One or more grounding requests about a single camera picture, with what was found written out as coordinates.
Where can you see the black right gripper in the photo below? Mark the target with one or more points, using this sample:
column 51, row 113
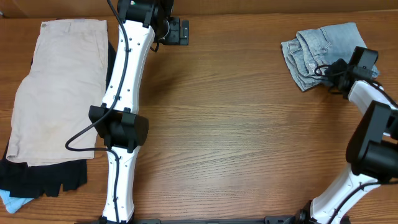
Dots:
column 337, row 65

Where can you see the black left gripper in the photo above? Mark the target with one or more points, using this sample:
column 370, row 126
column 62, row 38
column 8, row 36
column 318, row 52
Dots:
column 175, row 37

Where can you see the light blue denim shorts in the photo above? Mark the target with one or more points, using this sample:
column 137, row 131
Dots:
column 314, row 47

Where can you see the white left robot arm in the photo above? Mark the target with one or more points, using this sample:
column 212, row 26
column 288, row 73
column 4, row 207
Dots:
column 143, row 26

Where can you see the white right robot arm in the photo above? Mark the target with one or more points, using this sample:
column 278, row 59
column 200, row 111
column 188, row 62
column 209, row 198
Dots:
column 371, row 153

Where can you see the beige shorts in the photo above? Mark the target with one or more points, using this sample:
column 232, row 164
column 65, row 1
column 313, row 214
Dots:
column 67, row 76

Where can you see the brown cardboard backboard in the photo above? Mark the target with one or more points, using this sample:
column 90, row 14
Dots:
column 92, row 8

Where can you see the black garment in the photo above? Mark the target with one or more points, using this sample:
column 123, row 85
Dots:
column 24, row 181

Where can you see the light blue folded garment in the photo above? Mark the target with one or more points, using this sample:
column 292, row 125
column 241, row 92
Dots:
column 13, row 204

